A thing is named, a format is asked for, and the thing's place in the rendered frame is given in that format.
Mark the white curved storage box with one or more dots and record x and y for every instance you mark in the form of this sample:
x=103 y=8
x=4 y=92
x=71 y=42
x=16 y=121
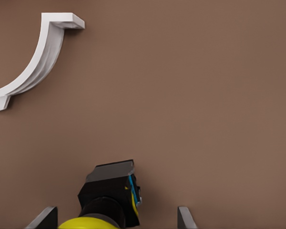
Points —
x=44 y=59

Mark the yellow push button black base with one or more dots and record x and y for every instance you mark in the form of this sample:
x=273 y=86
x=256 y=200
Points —
x=109 y=193

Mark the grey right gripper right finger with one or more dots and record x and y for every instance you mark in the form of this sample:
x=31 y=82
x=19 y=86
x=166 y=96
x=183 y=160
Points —
x=185 y=219

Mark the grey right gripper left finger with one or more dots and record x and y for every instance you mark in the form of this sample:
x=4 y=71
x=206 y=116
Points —
x=44 y=219

